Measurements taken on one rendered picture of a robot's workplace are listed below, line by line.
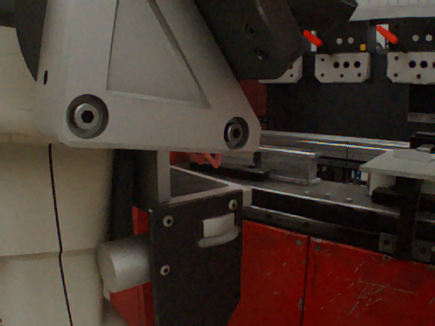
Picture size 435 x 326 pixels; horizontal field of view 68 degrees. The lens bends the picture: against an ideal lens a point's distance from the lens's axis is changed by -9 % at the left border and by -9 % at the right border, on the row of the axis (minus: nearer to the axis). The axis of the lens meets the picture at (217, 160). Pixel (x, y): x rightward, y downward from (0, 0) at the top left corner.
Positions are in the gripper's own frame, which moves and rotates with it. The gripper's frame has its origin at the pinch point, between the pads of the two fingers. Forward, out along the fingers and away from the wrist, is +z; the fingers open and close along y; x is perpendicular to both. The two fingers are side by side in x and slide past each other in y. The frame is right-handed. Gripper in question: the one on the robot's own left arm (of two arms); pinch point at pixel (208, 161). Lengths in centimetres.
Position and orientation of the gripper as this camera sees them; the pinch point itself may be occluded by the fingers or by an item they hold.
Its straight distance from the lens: 74.4
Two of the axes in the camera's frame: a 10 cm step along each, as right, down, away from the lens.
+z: 3.5, 8.3, 4.4
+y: -6.3, -1.4, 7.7
